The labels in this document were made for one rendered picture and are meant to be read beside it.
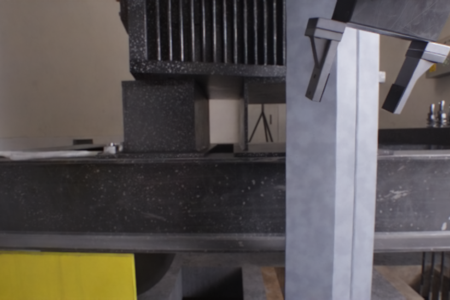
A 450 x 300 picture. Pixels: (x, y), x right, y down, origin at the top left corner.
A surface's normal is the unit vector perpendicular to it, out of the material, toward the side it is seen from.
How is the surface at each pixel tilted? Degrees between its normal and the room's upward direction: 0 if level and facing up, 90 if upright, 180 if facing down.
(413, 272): 90
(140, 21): 90
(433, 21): 113
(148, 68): 90
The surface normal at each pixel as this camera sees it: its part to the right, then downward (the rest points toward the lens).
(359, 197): 0.15, 0.07
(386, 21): 0.08, 0.46
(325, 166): -0.18, 0.07
